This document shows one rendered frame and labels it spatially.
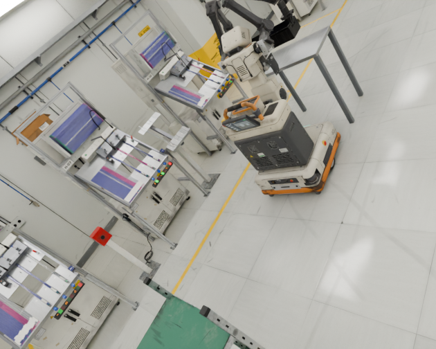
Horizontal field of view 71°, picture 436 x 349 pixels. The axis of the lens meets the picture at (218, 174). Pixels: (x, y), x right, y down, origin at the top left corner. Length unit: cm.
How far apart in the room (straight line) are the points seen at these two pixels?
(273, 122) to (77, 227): 365
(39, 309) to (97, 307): 66
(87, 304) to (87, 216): 187
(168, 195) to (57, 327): 173
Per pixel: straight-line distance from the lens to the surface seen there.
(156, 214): 374
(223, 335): 122
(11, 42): 533
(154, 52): 421
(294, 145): 246
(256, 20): 259
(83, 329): 371
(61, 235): 511
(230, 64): 263
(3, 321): 337
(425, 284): 209
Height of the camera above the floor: 183
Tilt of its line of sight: 28 degrees down
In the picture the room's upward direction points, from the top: 43 degrees counter-clockwise
